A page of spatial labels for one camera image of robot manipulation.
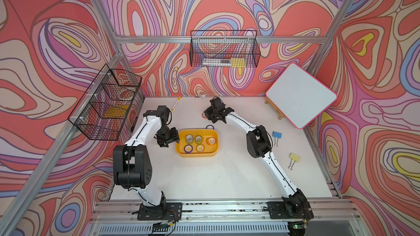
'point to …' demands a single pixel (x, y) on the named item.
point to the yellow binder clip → (295, 157)
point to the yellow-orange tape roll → (200, 148)
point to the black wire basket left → (101, 112)
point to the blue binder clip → (276, 134)
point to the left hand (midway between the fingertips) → (175, 142)
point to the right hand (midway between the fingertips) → (204, 116)
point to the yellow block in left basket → (118, 111)
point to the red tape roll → (203, 117)
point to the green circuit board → (160, 226)
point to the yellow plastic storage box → (210, 151)
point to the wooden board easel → (276, 110)
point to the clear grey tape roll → (189, 139)
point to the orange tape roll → (210, 141)
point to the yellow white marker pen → (178, 100)
